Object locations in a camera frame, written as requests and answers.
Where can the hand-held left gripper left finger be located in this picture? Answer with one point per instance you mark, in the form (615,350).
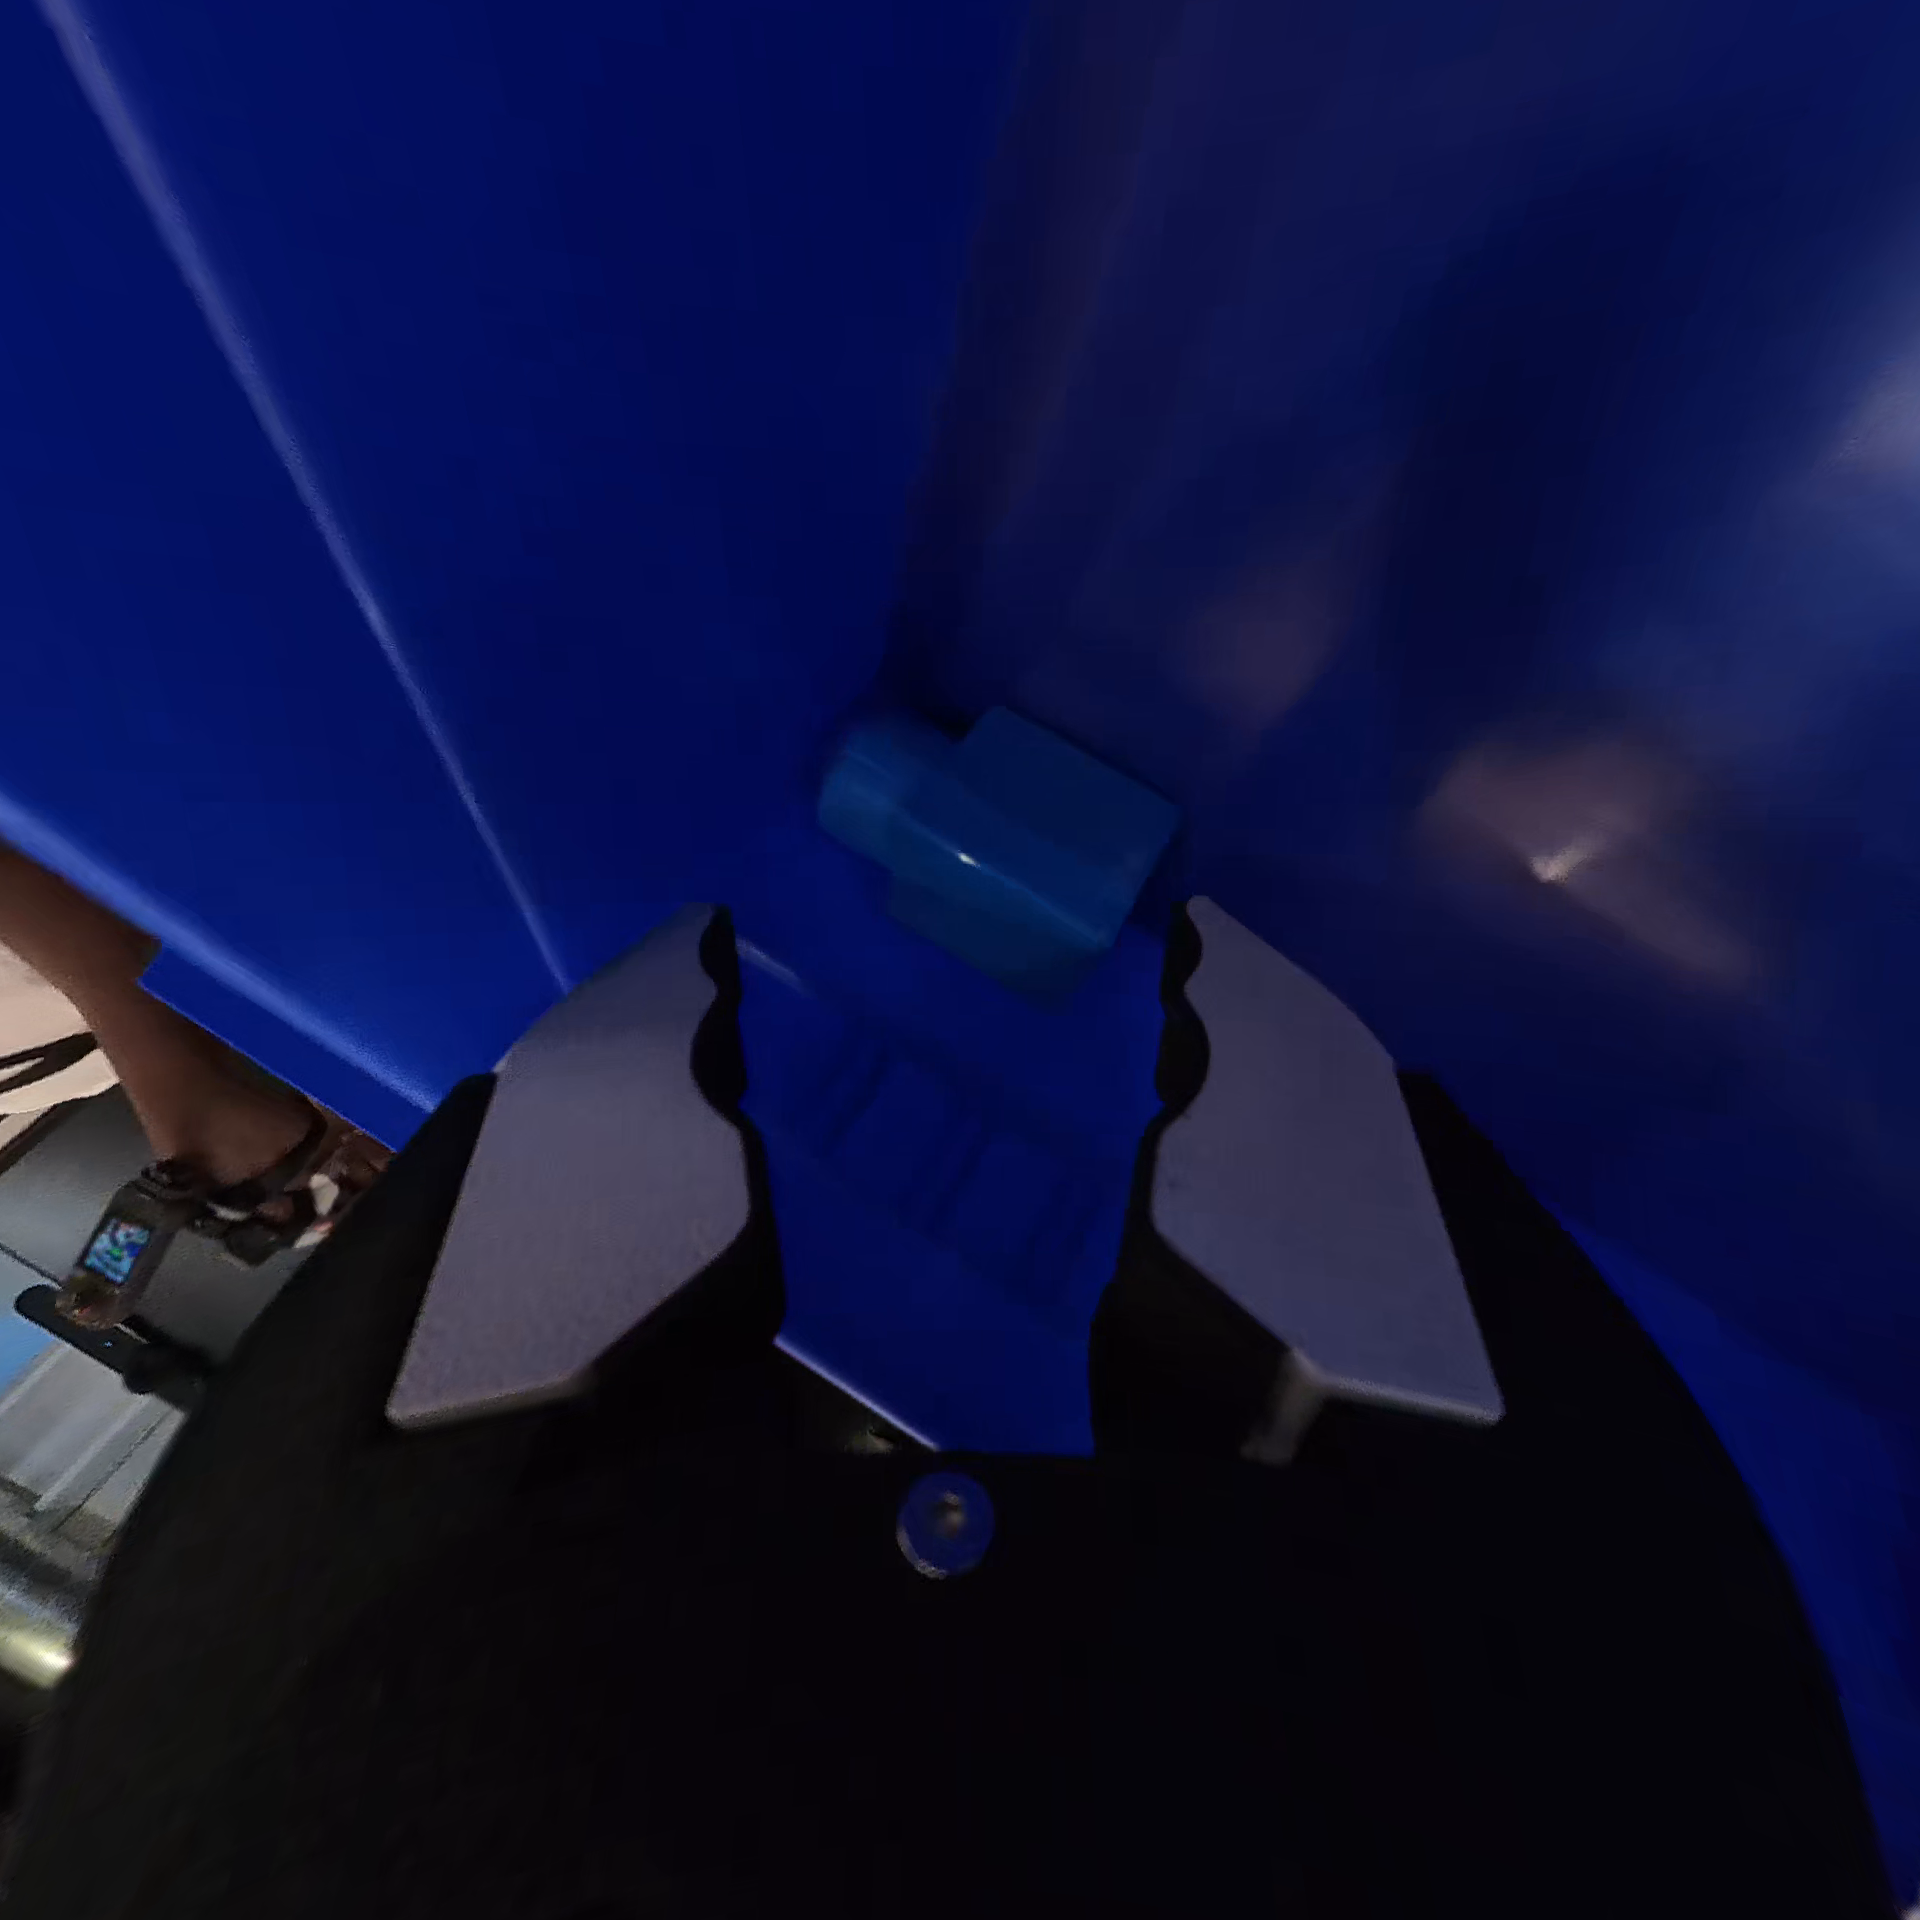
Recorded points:
(586,1200)

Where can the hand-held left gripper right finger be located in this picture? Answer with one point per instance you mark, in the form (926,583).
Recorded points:
(1320,1200)

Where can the blue single-stud toy block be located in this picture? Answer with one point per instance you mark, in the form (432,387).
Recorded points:
(1019,839)

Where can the blue plastic storage bin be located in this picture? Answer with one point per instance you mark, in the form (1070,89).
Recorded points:
(599,451)

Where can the black device with stickers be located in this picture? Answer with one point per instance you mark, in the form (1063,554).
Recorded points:
(112,1254)

